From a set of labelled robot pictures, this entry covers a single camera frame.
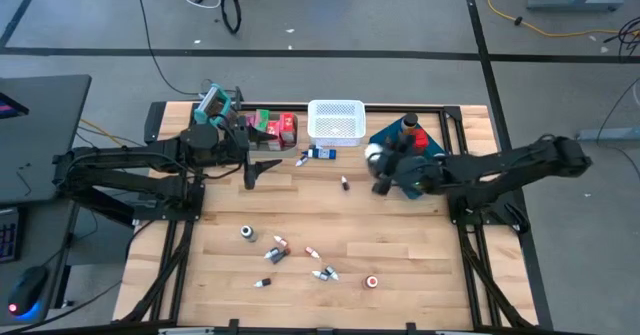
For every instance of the blue food colouring bottle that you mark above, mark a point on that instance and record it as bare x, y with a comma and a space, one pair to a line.
322, 153

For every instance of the small white-tipped dropper bottle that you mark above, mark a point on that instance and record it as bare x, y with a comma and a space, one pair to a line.
263, 282

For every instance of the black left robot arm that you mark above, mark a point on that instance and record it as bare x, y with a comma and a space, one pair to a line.
125, 167

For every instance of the small white-capped dropper bottle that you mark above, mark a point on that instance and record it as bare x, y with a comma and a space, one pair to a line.
271, 254
331, 273
320, 275

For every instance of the small black red-capped bottle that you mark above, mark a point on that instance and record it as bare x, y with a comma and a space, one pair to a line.
282, 255

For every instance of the white perforated plastic basket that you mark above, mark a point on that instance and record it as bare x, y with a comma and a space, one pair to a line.
336, 122

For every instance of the dark grey desk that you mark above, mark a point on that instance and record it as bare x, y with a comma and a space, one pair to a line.
45, 135

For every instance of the black keyboard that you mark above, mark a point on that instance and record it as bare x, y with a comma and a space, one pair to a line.
7, 235

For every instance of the black computer mouse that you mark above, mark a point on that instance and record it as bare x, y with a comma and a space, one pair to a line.
27, 290

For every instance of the white-lidded seasoning glass jar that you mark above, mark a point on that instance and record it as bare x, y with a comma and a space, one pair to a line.
372, 152

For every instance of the green mini cereal box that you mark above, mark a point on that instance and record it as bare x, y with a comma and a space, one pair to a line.
262, 119

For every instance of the small pink dropper bottle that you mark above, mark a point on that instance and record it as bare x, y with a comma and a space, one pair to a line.
280, 241

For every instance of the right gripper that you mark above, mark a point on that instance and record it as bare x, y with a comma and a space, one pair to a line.
402, 170

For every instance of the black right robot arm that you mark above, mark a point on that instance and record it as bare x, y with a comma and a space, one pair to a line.
500, 170

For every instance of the red-lidded smoked paprika tin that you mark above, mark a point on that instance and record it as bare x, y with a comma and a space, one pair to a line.
421, 139

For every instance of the grey plastic bin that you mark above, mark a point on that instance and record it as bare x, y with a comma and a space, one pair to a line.
287, 146

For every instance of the black computer monitor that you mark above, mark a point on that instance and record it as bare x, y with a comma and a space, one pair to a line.
10, 107

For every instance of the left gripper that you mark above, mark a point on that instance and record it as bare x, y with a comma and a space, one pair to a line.
249, 165

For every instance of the black bottle with white collar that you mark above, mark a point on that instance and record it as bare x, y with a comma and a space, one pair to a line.
247, 232

